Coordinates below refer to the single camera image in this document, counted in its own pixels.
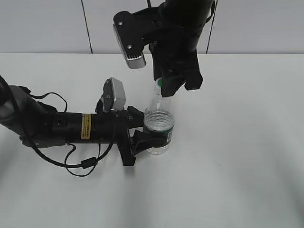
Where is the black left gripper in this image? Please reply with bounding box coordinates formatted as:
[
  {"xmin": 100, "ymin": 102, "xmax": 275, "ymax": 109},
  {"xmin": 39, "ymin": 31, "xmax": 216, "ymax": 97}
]
[{"xmin": 94, "ymin": 106, "xmax": 168, "ymax": 166}]

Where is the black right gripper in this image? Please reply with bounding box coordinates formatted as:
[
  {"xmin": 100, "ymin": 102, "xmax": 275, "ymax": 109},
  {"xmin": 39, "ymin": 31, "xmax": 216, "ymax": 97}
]
[{"xmin": 149, "ymin": 14, "xmax": 204, "ymax": 97}]

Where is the white green bottle cap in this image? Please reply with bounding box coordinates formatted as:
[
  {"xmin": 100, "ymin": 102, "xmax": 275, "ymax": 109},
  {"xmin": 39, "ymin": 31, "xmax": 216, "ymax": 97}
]
[{"xmin": 154, "ymin": 77, "xmax": 162, "ymax": 96}]

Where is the clear cestbon water bottle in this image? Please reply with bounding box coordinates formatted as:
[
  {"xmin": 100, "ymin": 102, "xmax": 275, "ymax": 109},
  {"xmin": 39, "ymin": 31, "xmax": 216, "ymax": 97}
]
[{"xmin": 143, "ymin": 94, "xmax": 175, "ymax": 155}]

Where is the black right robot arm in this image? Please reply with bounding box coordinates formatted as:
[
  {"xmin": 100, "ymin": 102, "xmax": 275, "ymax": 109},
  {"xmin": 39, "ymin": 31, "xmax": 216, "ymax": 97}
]
[{"xmin": 147, "ymin": 0, "xmax": 215, "ymax": 97}]

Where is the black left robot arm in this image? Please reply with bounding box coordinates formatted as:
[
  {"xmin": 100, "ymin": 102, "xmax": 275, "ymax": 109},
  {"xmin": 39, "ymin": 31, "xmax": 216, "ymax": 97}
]
[{"xmin": 0, "ymin": 77, "xmax": 169, "ymax": 168}]

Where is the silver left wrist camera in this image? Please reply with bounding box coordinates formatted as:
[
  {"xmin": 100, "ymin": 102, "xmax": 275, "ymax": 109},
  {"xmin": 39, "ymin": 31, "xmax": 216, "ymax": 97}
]
[{"xmin": 100, "ymin": 77, "xmax": 126, "ymax": 112}]

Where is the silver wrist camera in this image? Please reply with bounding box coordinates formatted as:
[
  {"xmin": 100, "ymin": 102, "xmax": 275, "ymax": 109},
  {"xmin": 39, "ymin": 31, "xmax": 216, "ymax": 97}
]
[
  {"xmin": 100, "ymin": 77, "xmax": 126, "ymax": 112},
  {"xmin": 113, "ymin": 8, "xmax": 158, "ymax": 69}
]

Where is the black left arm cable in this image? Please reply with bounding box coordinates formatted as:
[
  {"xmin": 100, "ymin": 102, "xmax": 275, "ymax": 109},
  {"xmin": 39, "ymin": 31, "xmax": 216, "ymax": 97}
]
[{"xmin": 0, "ymin": 76, "xmax": 117, "ymax": 177}]

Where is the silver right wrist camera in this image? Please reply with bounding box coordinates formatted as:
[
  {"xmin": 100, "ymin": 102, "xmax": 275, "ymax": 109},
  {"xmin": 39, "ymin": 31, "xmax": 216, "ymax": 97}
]
[{"xmin": 113, "ymin": 8, "xmax": 158, "ymax": 69}]

